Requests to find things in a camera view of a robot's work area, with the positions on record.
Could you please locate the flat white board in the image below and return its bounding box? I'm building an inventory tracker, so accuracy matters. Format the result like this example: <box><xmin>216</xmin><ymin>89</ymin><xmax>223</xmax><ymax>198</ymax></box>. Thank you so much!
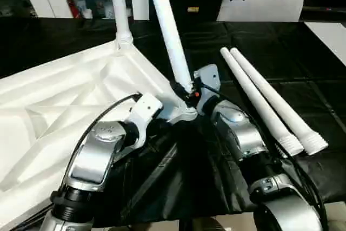
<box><xmin>305</xmin><ymin>22</ymin><xmax>346</xmax><ymax>67</ymax></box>

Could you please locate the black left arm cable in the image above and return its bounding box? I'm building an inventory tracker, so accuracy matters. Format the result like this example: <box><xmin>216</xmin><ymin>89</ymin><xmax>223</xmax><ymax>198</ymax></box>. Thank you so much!
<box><xmin>10</xmin><ymin>95</ymin><xmax>142</xmax><ymax>231</ymax></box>

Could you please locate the black work mat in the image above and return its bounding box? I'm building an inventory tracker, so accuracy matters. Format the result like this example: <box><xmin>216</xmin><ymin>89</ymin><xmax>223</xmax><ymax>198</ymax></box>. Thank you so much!
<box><xmin>0</xmin><ymin>17</ymin><xmax>346</xmax><ymax>227</ymax></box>

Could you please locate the white plastic table top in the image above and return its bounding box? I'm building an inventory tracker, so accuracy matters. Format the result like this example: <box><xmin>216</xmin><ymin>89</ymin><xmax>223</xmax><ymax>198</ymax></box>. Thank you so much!
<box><xmin>0</xmin><ymin>39</ymin><xmax>198</xmax><ymax>227</ymax></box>

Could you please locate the grey right robot foot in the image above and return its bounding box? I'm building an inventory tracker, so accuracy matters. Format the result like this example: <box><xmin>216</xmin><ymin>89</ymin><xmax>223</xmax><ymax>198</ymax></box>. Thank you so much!
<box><xmin>181</xmin><ymin>217</ymin><xmax>225</xmax><ymax>231</ymax></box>

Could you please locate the white plastic table leg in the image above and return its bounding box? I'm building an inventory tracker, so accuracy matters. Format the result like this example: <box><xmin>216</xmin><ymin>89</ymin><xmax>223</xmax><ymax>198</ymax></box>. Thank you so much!
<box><xmin>219</xmin><ymin>48</ymin><xmax>304</xmax><ymax>157</ymax></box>
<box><xmin>108</xmin><ymin>0</ymin><xmax>134</xmax><ymax>51</ymax></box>
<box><xmin>229</xmin><ymin>47</ymin><xmax>329</xmax><ymax>155</ymax></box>
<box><xmin>145</xmin><ymin>0</ymin><xmax>195</xmax><ymax>94</ymax></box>

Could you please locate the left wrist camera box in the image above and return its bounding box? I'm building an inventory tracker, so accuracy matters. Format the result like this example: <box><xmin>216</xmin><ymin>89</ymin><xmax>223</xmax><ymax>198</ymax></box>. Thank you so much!
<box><xmin>129</xmin><ymin>93</ymin><xmax>163</xmax><ymax>149</ymax></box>

